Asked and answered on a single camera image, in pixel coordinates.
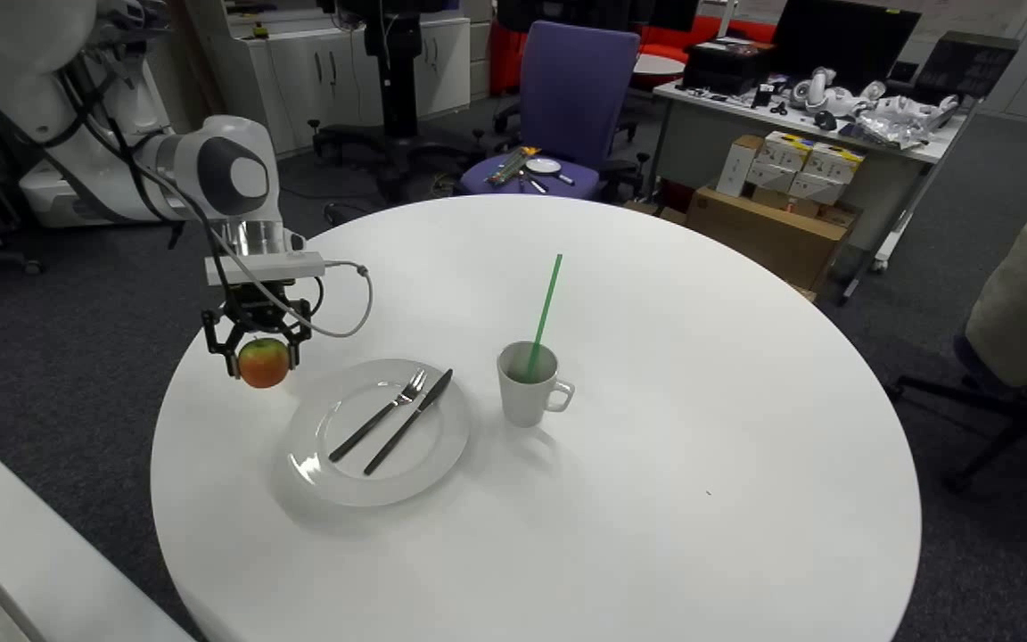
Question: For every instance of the green striped packet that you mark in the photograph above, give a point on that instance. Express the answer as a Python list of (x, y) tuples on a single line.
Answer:
[(511, 165)]

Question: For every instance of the white ceramic mug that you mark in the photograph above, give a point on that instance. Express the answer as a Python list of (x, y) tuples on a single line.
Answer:
[(527, 397)]

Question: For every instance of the grey white office desk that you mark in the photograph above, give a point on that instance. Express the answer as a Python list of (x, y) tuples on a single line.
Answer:
[(705, 149)]

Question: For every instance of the white robot stand top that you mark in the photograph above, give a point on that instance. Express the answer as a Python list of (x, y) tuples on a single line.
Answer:
[(27, 558)]

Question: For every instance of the white storage cabinet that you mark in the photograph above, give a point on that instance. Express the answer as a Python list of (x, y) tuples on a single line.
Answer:
[(302, 72)]

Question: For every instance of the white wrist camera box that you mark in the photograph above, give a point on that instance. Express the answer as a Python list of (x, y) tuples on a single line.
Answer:
[(265, 270)]

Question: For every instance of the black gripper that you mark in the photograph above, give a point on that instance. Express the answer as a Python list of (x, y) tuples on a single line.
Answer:
[(263, 313)]

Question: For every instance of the small black computer monitor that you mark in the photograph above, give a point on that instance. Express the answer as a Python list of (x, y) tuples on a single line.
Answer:
[(964, 69)]

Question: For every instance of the brown cardboard box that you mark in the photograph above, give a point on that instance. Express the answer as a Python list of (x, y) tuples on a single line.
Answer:
[(768, 238)]

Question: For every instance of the green drinking straw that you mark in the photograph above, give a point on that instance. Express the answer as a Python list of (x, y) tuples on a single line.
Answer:
[(546, 304)]

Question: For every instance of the white carton boxes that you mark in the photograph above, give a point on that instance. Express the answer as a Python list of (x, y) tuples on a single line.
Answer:
[(794, 165)]

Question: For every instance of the white plastic bag clutter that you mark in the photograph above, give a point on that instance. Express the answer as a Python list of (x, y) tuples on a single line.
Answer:
[(883, 112)]

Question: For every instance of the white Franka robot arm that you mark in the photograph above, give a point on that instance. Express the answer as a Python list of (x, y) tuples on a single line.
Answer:
[(231, 178)]

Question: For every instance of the white round dinner plate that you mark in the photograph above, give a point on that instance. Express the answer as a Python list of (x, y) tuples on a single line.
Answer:
[(410, 464)]

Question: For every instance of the large black computer monitor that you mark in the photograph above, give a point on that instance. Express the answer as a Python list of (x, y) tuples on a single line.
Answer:
[(845, 42)]

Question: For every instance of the small white saucer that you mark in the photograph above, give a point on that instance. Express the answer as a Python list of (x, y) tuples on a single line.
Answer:
[(544, 165)]

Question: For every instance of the red green apple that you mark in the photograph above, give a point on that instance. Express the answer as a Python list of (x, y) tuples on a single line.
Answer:
[(265, 366)]

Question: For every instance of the purple office chair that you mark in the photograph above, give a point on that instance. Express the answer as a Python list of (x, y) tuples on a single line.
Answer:
[(578, 82)]

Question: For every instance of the black jacket-draped office chair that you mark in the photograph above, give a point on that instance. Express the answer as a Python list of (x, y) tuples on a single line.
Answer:
[(1015, 413)]

